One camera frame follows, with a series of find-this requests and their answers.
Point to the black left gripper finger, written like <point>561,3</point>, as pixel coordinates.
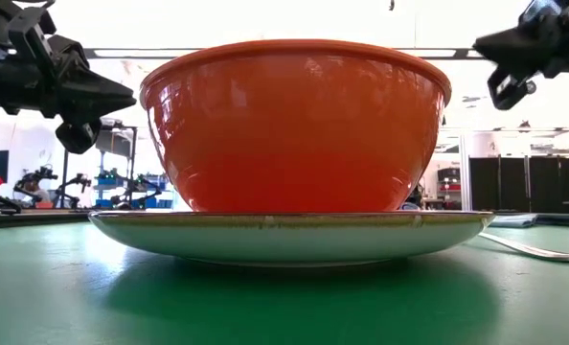
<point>88,112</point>
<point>102,95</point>

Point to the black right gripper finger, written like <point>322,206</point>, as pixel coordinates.
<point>529,62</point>
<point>519,42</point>

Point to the orange glossy bowl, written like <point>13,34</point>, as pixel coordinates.
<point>294,144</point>

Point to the brown-rimmed ceramic plate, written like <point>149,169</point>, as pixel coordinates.
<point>289,239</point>

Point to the person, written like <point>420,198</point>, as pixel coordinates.
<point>414,199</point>
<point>38,192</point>

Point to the blue storage bins shelf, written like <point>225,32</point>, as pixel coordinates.
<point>162,182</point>

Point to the red and black shelf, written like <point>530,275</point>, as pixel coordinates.
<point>449,187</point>

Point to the blue folded napkin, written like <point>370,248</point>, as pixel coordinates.
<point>514,221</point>

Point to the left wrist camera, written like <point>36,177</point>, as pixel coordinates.
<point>76,136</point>

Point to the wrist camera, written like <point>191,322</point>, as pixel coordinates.
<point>507,91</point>
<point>76,136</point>

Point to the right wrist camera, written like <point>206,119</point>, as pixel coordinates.
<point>507,91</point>

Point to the black ceiling light rail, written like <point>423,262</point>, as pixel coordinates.
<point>121,53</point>

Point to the black metal frame stand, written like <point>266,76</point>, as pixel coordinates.
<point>133,163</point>

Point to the black partition wall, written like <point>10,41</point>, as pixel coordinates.
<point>514,184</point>

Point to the white support post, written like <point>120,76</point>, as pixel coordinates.
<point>465,172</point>

